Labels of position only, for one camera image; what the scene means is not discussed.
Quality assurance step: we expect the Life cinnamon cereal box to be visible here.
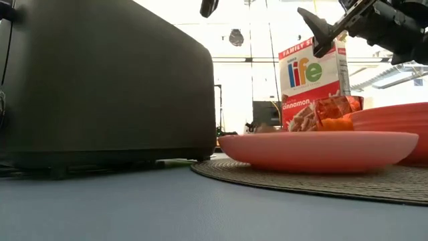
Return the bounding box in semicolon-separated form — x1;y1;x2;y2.
278;32;352;133

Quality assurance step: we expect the red-orange bowl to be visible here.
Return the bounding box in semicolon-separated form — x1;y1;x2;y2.
346;102;428;167

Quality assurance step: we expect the black ceiling cable reel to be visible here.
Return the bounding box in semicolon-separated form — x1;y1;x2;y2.
229;28;245;48

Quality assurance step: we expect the woven grey placemat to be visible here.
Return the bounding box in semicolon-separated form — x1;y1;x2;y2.
189;157;428;207

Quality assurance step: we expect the black background monitor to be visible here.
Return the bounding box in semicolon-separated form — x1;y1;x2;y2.
251;100;282;128

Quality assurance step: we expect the pink plate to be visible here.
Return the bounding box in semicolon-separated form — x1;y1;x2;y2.
217;131;420;174

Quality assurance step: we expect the black hanging cable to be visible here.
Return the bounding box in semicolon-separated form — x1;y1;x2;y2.
265;0;282;104

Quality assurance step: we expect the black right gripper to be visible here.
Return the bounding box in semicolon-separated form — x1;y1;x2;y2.
297;0;419;58

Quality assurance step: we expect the orange faceted plastic cup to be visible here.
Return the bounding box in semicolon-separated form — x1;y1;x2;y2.
313;95;365;133

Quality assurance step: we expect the black toaster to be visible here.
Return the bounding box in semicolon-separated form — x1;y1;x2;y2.
0;0;217;180

